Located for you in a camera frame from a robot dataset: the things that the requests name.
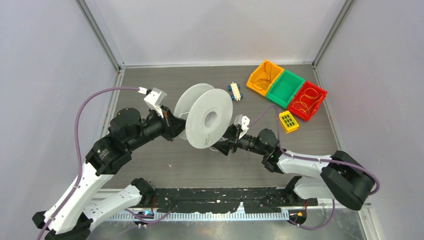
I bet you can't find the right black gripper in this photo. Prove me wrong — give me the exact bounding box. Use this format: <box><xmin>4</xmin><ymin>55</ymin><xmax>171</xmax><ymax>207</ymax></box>
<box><xmin>210</xmin><ymin>123</ymin><xmax>268</xmax><ymax>156</ymax></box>

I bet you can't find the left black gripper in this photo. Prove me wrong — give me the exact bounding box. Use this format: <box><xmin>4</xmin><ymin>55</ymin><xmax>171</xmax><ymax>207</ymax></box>
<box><xmin>127</xmin><ymin>103</ymin><xmax>190</xmax><ymax>151</ymax></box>

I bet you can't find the clear plastic cable spool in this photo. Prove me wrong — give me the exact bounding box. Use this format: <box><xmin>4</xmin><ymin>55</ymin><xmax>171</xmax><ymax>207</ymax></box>
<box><xmin>173</xmin><ymin>83</ymin><xmax>233</xmax><ymax>149</ymax></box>

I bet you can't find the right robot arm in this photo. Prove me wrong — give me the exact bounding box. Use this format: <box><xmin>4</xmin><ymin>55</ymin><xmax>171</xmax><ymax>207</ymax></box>
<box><xmin>213</xmin><ymin>125</ymin><xmax>380</xmax><ymax>211</ymax></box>

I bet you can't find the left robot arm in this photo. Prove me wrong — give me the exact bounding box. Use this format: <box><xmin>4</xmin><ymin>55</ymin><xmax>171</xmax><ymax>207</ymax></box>
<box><xmin>32</xmin><ymin>106</ymin><xmax>186</xmax><ymax>240</ymax></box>

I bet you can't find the beige blue connector block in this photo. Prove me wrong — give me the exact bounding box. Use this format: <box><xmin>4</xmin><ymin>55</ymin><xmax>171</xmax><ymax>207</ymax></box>
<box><xmin>227</xmin><ymin>82</ymin><xmax>244</xmax><ymax>102</ymax></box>

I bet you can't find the yellow grid block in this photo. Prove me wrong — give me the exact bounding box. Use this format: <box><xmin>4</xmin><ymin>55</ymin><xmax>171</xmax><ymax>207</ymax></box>
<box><xmin>278</xmin><ymin>110</ymin><xmax>300</xmax><ymax>134</ymax></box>

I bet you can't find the orange plastic bin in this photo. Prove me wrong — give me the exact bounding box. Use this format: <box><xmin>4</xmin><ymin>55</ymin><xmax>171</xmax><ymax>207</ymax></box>
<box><xmin>246</xmin><ymin>60</ymin><xmax>285</xmax><ymax>97</ymax></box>

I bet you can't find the green plastic bin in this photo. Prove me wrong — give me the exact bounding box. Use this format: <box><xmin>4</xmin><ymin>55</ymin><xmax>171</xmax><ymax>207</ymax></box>
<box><xmin>265</xmin><ymin>69</ymin><xmax>305</xmax><ymax>108</ymax></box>

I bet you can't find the red plastic bin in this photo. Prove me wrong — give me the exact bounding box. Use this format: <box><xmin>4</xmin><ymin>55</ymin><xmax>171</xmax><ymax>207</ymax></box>
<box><xmin>287</xmin><ymin>81</ymin><xmax>328</xmax><ymax>122</ymax></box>

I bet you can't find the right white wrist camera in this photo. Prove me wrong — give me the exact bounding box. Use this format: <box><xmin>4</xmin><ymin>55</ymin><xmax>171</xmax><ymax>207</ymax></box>
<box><xmin>233</xmin><ymin>114</ymin><xmax>250</xmax><ymax>140</ymax></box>

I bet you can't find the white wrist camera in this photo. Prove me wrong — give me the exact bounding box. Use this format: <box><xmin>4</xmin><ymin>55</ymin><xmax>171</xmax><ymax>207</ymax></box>
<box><xmin>137</xmin><ymin>87</ymin><xmax>167</xmax><ymax>119</ymax></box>
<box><xmin>233</xmin><ymin>114</ymin><xmax>250</xmax><ymax>140</ymax></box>

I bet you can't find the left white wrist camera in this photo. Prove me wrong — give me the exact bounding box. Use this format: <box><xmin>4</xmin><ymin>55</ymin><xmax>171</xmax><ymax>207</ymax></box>
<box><xmin>137</xmin><ymin>87</ymin><xmax>167</xmax><ymax>119</ymax></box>

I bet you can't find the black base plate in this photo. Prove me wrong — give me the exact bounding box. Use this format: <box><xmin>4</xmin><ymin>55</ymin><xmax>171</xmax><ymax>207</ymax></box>
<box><xmin>136</xmin><ymin>187</ymin><xmax>318</xmax><ymax>214</ymax></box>

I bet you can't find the orange cable in orange bin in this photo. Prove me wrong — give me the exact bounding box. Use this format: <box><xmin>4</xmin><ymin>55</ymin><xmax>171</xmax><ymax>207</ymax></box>
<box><xmin>253</xmin><ymin>61</ymin><xmax>274</xmax><ymax>91</ymax></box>

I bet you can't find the slotted cable duct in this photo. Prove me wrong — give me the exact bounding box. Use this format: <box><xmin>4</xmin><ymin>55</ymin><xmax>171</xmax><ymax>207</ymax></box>
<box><xmin>106</xmin><ymin>209</ymin><xmax>289</xmax><ymax>222</ymax></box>

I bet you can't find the yellow cable in red bin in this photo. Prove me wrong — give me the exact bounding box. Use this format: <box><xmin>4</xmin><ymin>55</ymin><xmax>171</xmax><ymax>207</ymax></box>
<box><xmin>293</xmin><ymin>92</ymin><xmax>324</xmax><ymax>117</ymax></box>

